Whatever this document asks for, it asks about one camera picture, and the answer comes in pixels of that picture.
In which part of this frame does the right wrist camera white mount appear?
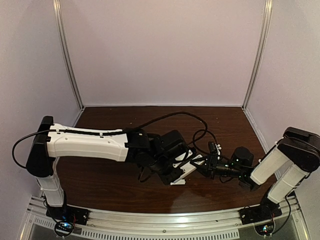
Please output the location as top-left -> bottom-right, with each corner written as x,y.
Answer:
208,141 -> 222,161

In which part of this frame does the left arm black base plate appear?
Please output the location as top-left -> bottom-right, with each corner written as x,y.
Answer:
46,205 -> 90,226

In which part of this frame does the right aluminium frame post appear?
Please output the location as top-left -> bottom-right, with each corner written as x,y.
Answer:
242,0 -> 273,111

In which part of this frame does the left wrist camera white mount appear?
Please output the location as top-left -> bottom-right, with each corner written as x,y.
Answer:
172,147 -> 197,168

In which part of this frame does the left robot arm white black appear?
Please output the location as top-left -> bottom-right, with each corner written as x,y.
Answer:
26,116 -> 194,208

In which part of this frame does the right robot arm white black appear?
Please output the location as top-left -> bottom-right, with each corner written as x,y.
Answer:
190,127 -> 320,214

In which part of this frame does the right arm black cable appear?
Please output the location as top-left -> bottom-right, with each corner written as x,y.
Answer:
192,129 -> 253,168

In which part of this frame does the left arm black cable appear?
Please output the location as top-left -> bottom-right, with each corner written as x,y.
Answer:
11,111 -> 208,173

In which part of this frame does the aluminium frame post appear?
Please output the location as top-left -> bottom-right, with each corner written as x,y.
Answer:
242,0 -> 273,111
52,0 -> 85,110

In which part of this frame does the white remote control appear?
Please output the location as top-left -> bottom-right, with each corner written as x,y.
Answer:
170,162 -> 197,186

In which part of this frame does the front aluminium rail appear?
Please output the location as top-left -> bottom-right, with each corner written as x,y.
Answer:
17,196 -> 311,240

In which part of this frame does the left aluminium frame post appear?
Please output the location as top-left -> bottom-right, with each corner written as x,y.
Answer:
52,0 -> 85,110

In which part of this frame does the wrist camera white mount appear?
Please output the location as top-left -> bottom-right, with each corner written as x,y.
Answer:
208,141 -> 222,161
172,147 -> 197,168

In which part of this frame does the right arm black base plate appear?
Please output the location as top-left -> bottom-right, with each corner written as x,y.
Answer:
238,205 -> 282,225

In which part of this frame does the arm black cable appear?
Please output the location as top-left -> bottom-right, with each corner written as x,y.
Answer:
11,111 -> 208,173
192,129 -> 253,168

